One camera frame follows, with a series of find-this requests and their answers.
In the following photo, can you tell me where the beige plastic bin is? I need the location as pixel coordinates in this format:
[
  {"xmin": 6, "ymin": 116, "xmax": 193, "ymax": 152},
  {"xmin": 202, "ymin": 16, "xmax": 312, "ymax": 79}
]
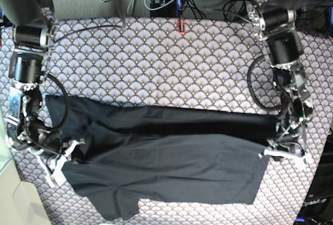
[{"xmin": 1, "ymin": 118, "xmax": 50, "ymax": 224}]

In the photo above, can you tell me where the fan-patterned table cloth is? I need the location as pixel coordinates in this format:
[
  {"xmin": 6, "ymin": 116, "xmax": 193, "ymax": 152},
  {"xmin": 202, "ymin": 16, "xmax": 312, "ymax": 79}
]
[{"xmin": 0, "ymin": 16, "xmax": 333, "ymax": 225}]

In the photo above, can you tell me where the black cable bundle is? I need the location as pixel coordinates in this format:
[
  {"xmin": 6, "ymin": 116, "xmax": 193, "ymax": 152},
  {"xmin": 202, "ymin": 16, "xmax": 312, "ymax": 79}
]
[{"xmin": 182, "ymin": 0, "xmax": 250, "ymax": 24}]

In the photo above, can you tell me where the red table clamp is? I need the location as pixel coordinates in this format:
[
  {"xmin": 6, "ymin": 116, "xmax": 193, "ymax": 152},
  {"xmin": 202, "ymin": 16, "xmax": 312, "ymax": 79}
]
[{"xmin": 177, "ymin": 19, "xmax": 186, "ymax": 34}]

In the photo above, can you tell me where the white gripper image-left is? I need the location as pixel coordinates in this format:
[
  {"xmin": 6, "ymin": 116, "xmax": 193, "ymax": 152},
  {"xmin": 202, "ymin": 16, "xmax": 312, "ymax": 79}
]
[{"xmin": 33, "ymin": 139, "xmax": 87, "ymax": 186}]

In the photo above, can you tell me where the black robot arm image-left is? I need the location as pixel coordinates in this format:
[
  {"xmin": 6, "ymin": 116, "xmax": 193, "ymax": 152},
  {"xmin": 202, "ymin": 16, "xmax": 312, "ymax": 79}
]
[{"xmin": 1, "ymin": 0, "xmax": 83, "ymax": 187}]

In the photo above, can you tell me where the dark grey T-shirt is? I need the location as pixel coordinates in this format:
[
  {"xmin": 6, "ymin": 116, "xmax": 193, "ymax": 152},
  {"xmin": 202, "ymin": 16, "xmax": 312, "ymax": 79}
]
[{"xmin": 61, "ymin": 96, "xmax": 278, "ymax": 220}]

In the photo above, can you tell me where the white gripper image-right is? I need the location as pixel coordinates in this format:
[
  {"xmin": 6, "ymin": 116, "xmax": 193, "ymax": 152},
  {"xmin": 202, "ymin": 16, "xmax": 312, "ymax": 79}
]
[{"xmin": 258, "ymin": 126, "xmax": 311, "ymax": 168}]

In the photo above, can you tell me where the black OpenArm case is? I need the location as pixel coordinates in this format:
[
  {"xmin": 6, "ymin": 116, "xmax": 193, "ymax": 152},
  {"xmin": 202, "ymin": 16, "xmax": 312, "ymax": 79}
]
[{"xmin": 294, "ymin": 134, "xmax": 332, "ymax": 224}]

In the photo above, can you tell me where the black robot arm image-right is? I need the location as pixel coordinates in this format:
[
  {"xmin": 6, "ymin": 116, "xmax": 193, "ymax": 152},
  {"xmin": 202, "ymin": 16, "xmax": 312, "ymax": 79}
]
[{"xmin": 247, "ymin": 0, "xmax": 314, "ymax": 169}]

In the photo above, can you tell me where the blue clamp handle centre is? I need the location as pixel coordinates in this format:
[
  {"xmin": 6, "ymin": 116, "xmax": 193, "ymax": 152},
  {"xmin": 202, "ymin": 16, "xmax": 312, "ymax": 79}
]
[{"xmin": 176, "ymin": 0, "xmax": 182, "ymax": 19}]

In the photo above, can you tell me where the blue clamp right edge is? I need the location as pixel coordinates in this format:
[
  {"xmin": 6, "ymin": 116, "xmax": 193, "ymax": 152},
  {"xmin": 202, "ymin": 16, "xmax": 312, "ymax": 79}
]
[{"xmin": 325, "ymin": 6, "xmax": 333, "ymax": 36}]

